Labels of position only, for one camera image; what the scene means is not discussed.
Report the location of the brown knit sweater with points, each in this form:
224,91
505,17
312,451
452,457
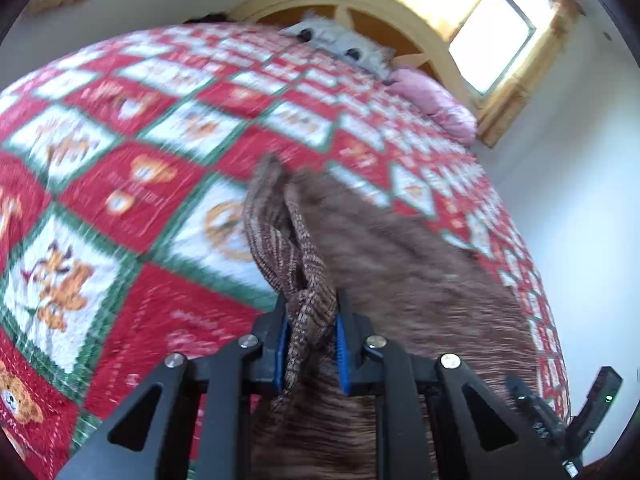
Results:
400,270

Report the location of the window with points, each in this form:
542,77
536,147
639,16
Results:
495,35

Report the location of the pink pillow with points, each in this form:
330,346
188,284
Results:
435,100

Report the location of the grey patterned pillow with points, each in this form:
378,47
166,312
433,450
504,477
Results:
340,42

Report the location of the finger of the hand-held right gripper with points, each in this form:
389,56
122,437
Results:
532,405

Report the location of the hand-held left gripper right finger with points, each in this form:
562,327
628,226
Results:
342,355

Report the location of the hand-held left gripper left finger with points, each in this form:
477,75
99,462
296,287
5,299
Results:
281,355

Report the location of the red teddy bear printed blanket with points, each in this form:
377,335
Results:
125,170

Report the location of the dark cloth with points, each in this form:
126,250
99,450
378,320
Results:
210,18

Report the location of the cream wooden bed headboard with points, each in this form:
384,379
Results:
350,5

